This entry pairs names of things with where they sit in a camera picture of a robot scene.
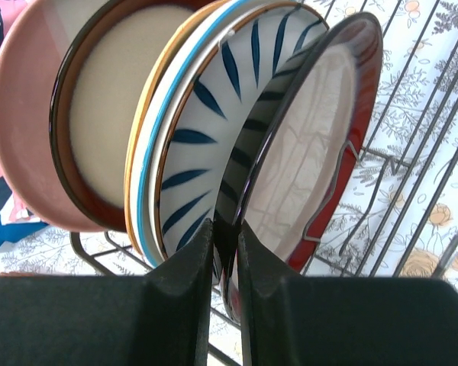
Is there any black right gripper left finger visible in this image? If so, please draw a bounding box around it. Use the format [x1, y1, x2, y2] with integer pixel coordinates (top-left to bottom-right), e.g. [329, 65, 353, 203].
[0, 220, 213, 365]

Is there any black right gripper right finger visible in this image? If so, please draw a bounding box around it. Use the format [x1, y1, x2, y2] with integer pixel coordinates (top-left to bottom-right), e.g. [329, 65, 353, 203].
[237, 230, 458, 365]

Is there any red rimmed black plate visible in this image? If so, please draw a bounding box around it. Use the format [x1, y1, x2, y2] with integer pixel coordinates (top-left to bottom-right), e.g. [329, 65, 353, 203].
[214, 12, 383, 322]

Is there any white blue striped plate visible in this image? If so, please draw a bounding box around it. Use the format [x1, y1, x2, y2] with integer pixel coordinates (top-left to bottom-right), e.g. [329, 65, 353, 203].
[137, 1, 328, 262]

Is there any yellow rimmed plate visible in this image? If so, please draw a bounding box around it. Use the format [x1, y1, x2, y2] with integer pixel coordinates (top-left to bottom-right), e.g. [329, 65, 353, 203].
[123, 0, 237, 256]

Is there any white blue rimmed plate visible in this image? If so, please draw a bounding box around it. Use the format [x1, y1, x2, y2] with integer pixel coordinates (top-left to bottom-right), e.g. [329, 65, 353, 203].
[124, 1, 274, 266]

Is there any floral table mat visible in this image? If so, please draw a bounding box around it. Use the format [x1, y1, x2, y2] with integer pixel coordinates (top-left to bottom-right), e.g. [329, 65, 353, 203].
[0, 0, 458, 366]

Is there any brown rimmed cream plate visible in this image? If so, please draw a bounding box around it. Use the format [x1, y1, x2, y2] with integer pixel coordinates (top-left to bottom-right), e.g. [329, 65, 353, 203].
[50, 1, 208, 232]

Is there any pink plate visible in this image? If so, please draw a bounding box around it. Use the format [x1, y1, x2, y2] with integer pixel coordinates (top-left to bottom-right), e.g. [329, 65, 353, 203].
[0, 0, 104, 232]

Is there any black wire dish rack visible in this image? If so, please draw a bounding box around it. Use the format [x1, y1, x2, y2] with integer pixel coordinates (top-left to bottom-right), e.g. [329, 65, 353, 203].
[69, 0, 458, 366]

